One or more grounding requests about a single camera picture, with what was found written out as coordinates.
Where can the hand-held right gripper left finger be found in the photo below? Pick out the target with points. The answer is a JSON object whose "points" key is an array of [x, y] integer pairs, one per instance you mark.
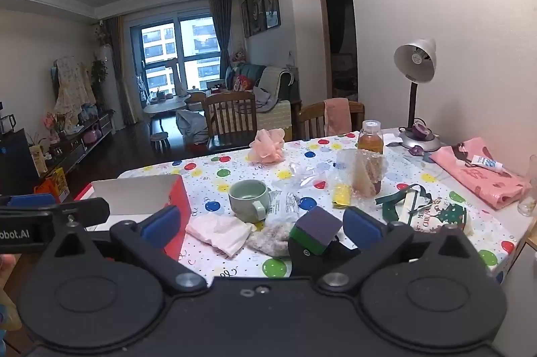
{"points": [[161, 223]]}

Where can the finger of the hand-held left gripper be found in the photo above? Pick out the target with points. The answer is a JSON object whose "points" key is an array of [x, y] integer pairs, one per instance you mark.
{"points": [[31, 201]]}

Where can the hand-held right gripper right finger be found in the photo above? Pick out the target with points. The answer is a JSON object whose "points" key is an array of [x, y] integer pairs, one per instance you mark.
{"points": [[360, 226]]}

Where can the purple and green sponge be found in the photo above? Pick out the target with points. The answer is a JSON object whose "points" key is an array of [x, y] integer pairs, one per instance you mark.
{"points": [[315, 228]]}

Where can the orange box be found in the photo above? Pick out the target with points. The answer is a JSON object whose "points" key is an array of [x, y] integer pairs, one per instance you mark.
{"points": [[54, 183]]}

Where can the yellow cloth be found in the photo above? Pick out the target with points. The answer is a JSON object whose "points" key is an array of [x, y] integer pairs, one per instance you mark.
{"points": [[342, 195]]}

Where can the red tissue box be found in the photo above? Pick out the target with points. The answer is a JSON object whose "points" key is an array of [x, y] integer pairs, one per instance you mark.
{"points": [[134, 193]]}

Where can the black appliance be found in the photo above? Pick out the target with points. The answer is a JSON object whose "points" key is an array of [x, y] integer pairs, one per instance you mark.
{"points": [[14, 160]]}

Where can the bubble wrap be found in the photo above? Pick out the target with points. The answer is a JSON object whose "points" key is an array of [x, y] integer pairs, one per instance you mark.
{"points": [[360, 172]]}

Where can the pale pink cloth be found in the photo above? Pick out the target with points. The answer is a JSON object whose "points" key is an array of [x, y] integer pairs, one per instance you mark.
{"points": [[220, 233]]}

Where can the clear plastic bag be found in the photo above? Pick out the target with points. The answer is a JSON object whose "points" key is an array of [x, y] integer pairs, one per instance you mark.
{"points": [[304, 176]]}

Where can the low media cabinet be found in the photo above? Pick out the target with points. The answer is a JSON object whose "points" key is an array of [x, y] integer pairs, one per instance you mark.
{"points": [[79, 143]]}

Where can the green and white tote bag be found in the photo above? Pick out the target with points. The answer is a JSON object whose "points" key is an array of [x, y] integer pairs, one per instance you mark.
{"points": [[436, 214]]}

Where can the small round stool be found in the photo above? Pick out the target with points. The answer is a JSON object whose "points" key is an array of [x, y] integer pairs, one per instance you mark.
{"points": [[159, 139]]}

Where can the bottle with orange liquid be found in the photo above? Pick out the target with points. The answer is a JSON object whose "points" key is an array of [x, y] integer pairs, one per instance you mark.
{"points": [[370, 139]]}

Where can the mint green cup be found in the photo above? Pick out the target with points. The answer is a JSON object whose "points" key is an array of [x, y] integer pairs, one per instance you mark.
{"points": [[247, 199]]}

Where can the white paper napkin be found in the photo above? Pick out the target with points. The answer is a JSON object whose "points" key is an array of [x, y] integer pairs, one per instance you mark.
{"points": [[393, 139]]}

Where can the speckled grey pouch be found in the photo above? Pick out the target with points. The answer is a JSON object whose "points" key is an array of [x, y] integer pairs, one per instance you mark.
{"points": [[268, 240]]}

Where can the balloon print tablecloth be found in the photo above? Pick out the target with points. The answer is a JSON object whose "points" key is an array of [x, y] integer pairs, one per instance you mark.
{"points": [[293, 157]]}

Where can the grey cloth heap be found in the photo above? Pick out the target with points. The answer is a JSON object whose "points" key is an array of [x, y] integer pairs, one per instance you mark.
{"points": [[191, 126]]}

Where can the pink towel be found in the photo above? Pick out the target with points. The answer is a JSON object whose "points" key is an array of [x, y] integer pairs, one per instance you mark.
{"points": [[337, 116]]}

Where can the purple hair clip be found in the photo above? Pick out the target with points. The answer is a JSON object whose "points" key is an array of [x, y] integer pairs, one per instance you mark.
{"points": [[419, 129]]}

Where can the wooden chair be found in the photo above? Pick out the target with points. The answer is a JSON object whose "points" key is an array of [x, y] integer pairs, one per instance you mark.
{"points": [[228, 118], [310, 122]]}

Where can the hanging floral garment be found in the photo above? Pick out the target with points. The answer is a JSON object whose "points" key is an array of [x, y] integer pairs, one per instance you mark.
{"points": [[71, 88]]}

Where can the pink bath pouf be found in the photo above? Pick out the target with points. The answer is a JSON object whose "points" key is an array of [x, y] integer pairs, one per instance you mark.
{"points": [[266, 146]]}

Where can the pink plastic bag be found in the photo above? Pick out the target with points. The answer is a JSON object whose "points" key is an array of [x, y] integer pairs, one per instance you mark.
{"points": [[478, 183]]}

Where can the white tube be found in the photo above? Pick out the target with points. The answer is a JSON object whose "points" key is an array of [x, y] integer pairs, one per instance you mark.
{"points": [[486, 163]]}

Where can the green house plant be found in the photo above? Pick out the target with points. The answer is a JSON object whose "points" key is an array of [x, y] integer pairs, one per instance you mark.
{"points": [[100, 76]]}

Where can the grey curtain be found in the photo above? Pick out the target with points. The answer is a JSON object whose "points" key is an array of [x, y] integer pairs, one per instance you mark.
{"points": [[221, 30], [121, 67]]}

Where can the green sofa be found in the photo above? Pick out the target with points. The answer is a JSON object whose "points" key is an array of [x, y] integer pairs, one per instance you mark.
{"points": [[268, 88]]}

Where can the white desk lamp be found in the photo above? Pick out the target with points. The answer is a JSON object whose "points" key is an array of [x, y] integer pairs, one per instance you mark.
{"points": [[415, 59]]}

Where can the large window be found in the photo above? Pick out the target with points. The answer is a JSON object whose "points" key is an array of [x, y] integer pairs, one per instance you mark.
{"points": [[184, 46]]}

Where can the dark framed wall pictures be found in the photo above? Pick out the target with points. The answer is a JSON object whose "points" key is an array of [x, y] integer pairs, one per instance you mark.
{"points": [[262, 4]]}

